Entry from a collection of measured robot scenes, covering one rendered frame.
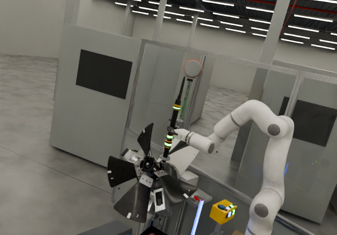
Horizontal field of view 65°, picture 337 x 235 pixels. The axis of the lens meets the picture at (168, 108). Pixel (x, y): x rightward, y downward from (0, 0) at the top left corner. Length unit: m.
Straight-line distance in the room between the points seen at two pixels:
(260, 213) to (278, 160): 0.26
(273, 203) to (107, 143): 3.15
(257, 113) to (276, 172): 0.29
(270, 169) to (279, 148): 0.11
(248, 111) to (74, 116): 3.44
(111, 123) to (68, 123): 0.77
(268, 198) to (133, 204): 0.84
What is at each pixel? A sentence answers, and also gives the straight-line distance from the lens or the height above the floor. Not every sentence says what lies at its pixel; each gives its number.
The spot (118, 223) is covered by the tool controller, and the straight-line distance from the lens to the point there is 1.23.
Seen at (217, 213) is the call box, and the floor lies 1.04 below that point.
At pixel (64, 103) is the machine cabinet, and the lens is 4.53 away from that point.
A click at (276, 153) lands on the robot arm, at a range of 1.38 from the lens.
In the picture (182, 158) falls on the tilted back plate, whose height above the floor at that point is 1.21.
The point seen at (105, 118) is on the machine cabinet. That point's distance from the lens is 4.12.
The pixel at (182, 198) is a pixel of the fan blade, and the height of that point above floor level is 1.15.
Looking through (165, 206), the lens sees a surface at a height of 1.02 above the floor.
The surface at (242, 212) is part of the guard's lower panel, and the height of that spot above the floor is 0.87.
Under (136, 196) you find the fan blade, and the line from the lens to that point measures 1.82.
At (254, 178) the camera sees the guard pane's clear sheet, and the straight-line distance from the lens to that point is 2.26.
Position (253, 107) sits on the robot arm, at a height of 1.80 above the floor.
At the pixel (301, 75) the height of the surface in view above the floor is 2.01.
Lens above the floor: 1.97
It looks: 12 degrees down
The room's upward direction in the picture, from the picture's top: 13 degrees clockwise
